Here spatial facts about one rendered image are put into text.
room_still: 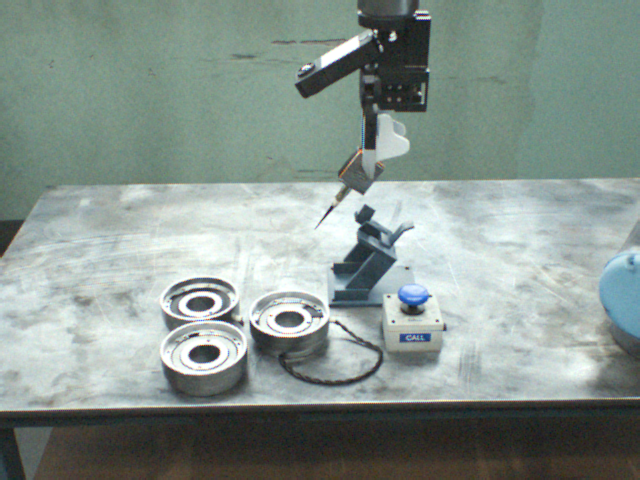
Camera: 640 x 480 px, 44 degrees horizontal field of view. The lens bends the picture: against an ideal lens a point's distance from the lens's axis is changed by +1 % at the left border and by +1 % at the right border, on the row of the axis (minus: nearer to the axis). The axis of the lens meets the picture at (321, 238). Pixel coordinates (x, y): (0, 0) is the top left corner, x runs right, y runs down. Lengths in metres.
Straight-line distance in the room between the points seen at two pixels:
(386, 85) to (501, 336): 0.36
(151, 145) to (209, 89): 0.28
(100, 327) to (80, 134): 1.68
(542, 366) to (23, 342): 0.67
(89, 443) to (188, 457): 0.16
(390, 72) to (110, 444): 0.71
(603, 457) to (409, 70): 0.67
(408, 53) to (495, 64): 1.66
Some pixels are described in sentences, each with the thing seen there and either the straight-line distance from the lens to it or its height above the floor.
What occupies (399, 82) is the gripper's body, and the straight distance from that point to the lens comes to 0.97.
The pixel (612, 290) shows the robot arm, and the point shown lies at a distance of 0.89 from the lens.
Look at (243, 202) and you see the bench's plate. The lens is 1.38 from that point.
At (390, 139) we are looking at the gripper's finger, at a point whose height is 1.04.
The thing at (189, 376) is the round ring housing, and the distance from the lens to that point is 0.94.
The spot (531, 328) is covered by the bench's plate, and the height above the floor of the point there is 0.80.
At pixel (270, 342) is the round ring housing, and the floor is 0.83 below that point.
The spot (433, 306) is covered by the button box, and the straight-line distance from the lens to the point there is 1.03.
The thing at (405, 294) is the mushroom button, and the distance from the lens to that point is 1.00.
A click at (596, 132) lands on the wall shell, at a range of 2.83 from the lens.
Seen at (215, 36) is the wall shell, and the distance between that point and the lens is 2.55.
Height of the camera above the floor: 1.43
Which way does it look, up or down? 30 degrees down
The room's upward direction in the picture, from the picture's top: straight up
